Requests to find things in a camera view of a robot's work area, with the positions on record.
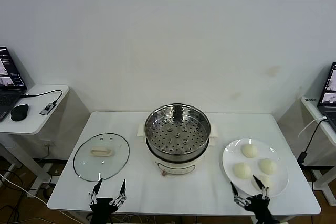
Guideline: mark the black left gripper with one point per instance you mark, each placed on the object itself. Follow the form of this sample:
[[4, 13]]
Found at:
[[102, 208]]

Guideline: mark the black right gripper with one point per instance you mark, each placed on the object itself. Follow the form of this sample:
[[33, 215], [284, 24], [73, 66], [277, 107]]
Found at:
[[258, 205]]

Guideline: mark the white steamed baozi bun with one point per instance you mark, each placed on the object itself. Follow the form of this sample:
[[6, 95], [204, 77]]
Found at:
[[269, 181], [242, 170], [267, 166], [249, 150]]

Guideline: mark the perforated steel steamer basket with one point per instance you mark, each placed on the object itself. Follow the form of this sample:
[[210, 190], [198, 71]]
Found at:
[[177, 134]]

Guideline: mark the round white plate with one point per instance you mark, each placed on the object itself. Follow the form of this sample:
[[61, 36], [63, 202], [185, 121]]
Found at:
[[236, 153]]

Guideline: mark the cream electric cooker base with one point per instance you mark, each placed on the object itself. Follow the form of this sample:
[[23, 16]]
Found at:
[[176, 166]]

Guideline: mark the white side table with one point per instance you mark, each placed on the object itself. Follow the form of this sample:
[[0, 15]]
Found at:
[[313, 113], [39, 124]]

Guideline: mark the grey usb hub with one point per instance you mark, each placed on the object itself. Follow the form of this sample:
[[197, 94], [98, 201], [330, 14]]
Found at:
[[47, 109]]

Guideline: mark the black computer mouse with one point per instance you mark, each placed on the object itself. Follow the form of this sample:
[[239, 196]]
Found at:
[[19, 112]]

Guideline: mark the black open laptop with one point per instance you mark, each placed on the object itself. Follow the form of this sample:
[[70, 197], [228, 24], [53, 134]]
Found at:
[[8, 95], [328, 98]]

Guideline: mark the white wall outlet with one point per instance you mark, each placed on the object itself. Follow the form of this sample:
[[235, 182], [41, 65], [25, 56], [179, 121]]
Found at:
[[48, 144]]

